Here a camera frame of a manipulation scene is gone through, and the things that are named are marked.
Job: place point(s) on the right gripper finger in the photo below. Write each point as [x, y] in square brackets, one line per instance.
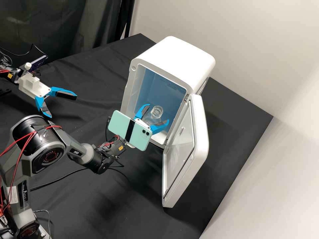
[142, 111]
[159, 126]

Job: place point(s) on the clear flask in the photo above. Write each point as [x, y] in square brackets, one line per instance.
[156, 113]

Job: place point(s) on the wrist camera phone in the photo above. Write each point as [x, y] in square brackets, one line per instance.
[40, 61]
[124, 129]

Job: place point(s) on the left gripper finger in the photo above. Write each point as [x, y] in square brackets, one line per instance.
[63, 93]
[41, 104]

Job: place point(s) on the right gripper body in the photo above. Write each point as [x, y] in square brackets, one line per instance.
[143, 122]

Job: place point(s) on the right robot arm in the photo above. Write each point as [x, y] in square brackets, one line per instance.
[44, 142]

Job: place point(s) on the left wrist camera phone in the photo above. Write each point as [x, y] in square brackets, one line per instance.
[40, 61]

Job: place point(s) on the right wrist camera phone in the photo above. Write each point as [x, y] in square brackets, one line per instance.
[124, 129]

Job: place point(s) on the white incubator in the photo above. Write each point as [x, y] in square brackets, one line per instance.
[179, 62]

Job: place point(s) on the incubator door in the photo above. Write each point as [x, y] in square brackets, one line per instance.
[184, 149]

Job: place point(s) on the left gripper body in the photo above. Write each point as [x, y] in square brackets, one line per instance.
[32, 86]

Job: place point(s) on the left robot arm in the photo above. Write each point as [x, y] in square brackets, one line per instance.
[12, 74]

